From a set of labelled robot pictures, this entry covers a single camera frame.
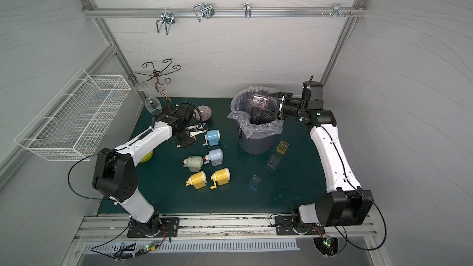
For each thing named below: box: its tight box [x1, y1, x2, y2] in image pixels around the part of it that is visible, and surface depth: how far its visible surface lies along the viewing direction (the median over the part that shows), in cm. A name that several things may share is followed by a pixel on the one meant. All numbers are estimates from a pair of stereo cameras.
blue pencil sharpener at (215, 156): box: [203, 147, 224, 167], surface depth 88 cm
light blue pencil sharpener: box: [203, 129, 221, 146], surface depth 97 cm
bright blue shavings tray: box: [248, 173, 263, 190], surface depth 88 cm
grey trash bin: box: [237, 124, 275, 156], surface depth 97 cm
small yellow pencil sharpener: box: [185, 171, 207, 190], surface depth 82 cm
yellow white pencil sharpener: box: [210, 168, 231, 190], surface depth 82 cm
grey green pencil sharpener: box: [182, 155, 204, 173], surface depth 86 cm
